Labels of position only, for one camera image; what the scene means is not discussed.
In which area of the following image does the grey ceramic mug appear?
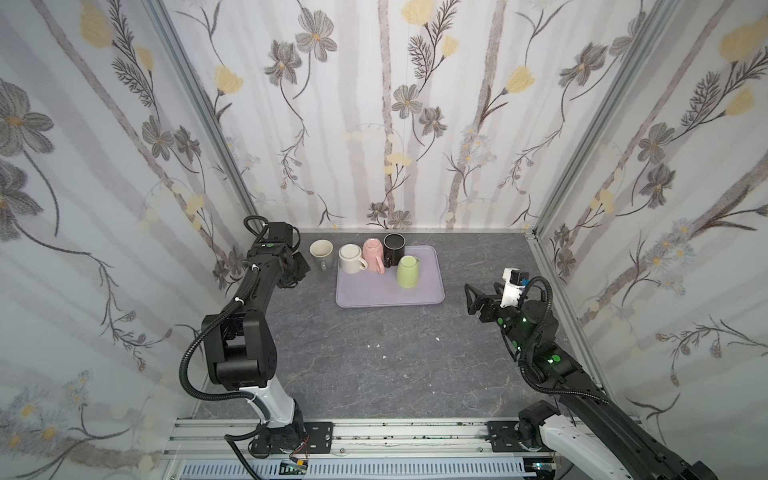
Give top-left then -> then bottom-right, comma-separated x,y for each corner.
309,239 -> 336,272

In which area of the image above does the light green ceramic mug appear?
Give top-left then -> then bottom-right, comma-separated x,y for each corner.
396,255 -> 420,289

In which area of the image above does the black ceramic mug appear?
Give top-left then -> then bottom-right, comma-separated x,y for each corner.
382,233 -> 406,268

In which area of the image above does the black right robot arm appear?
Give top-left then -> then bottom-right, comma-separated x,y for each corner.
464,276 -> 716,479

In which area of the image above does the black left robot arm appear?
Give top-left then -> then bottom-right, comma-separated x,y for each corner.
196,215 -> 310,458

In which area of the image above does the white ceramic mug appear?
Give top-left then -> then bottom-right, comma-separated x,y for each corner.
338,243 -> 369,275

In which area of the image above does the pink ceramic mug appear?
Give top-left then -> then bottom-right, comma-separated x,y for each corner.
362,238 -> 386,275

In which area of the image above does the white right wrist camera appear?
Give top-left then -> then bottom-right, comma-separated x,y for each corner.
500,268 -> 529,308

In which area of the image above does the black corrugated right cable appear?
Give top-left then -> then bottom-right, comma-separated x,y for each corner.
517,275 -> 607,400

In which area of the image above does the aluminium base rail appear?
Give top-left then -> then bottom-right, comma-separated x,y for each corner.
160,418 -> 563,479

